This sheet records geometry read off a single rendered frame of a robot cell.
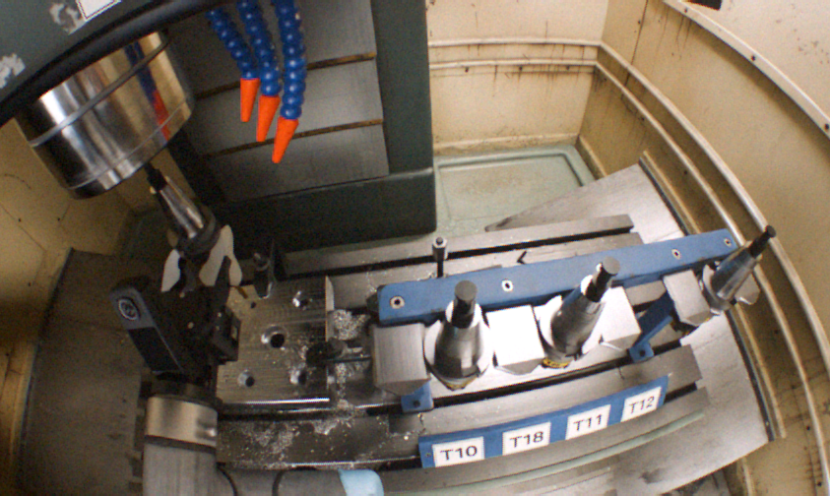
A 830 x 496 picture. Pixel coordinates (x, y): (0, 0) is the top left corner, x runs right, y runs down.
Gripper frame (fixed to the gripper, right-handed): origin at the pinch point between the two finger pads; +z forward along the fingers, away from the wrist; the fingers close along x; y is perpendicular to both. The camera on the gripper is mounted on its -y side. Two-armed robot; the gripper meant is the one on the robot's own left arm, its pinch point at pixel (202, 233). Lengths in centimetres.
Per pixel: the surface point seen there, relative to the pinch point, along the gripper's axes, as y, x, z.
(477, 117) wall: 47, 55, 82
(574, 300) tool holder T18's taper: -3.5, 37.6, -16.1
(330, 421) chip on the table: 33.9, 7.2, -16.4
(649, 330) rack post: 26, 65, -12
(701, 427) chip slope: 46, 85, -34
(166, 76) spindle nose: -20.9, 7.9, -2.0
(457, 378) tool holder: 1.8, 27.4, -19.3
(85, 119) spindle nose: -22.5, 3.9, -8.1
